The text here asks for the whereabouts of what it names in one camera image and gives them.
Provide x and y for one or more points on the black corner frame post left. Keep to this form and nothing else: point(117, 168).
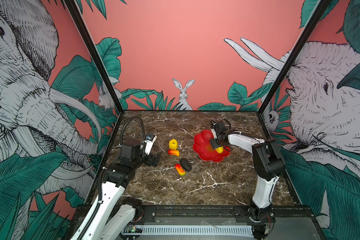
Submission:
point(76, 15)

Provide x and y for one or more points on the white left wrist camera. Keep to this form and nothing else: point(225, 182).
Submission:
point(149, 142)

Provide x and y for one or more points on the black corner frame post right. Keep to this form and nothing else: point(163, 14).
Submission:
point(313, 20)

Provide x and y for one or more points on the white ribbed strip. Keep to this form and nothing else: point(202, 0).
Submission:
point(183, 230)

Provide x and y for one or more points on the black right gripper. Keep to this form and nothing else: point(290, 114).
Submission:
point(213, 143)

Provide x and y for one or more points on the dark fake avocado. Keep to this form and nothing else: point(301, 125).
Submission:
point(185, 164)

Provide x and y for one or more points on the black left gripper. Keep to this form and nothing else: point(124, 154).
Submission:
point(150, 161)

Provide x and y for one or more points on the red flower-shaped fruit bowl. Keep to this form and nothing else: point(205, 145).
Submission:
point(204, 149)

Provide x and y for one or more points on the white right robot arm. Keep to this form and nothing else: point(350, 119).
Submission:
point(268, 163)

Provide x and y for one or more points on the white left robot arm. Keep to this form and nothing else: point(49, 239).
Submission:
point(99, 224)

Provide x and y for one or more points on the yellow fake apple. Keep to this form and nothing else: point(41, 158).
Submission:
point(173, 144)

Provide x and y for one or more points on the black corner frame post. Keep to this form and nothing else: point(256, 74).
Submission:
point(313, 20)
point(76, 15)

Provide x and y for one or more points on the red-yellow-green fake mango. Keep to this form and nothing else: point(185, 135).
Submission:
point(180, 170)

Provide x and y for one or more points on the yellow fake banana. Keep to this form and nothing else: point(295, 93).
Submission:
point(220, 150)

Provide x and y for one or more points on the small red-yellow fake mango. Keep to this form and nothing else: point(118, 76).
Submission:
point(174, 153)

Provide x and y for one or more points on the black base frame rail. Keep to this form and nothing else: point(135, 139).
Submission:
point(239, 213)

